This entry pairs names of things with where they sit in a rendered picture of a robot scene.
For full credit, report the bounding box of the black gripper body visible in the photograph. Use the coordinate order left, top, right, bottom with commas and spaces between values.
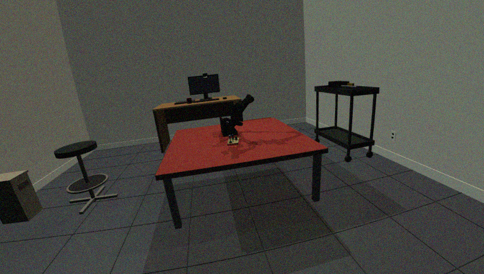
223, 114, 243, 126

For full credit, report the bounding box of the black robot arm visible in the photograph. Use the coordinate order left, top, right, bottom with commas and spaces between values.
232, 94, 254, 122

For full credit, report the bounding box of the tan circuit board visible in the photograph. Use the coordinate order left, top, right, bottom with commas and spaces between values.
227, 134, 239, 144

